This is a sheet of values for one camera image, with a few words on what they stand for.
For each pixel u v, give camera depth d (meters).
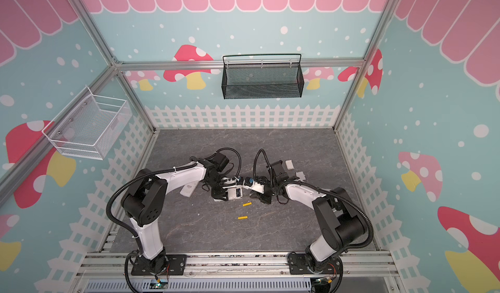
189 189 0.93
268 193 0.79
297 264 0.74
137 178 0.53
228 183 0.81
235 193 0.92
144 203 0.50
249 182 0.76
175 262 0.74
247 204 0.90
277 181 0.72
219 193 0.83
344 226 0.45
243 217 0.86
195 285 0.71
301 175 1.02
